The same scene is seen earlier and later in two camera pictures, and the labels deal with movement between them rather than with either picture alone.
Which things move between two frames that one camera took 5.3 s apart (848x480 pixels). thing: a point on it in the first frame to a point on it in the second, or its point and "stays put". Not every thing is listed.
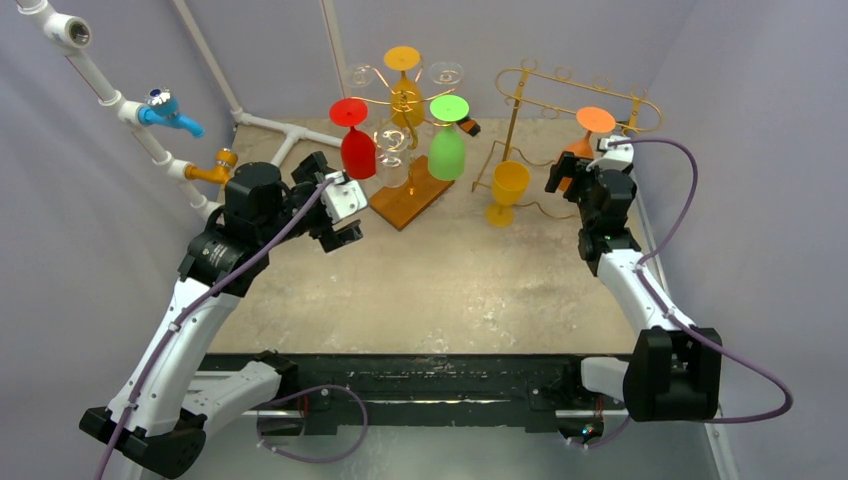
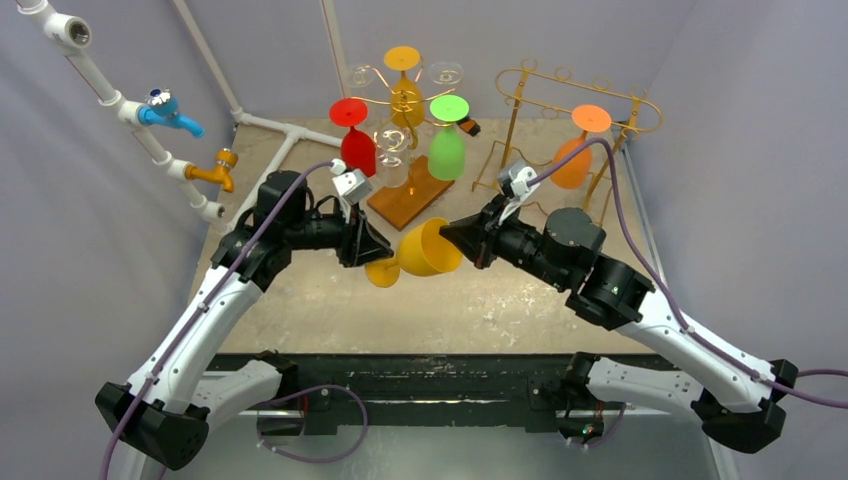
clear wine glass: [361, 76] stays put
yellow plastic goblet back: [510, 183] to [422, 250]
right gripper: [573, 175] to [495, 230]
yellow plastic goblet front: [406, 104] stays put
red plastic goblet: [357, 148] stays put
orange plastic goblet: [589, 119] stays put
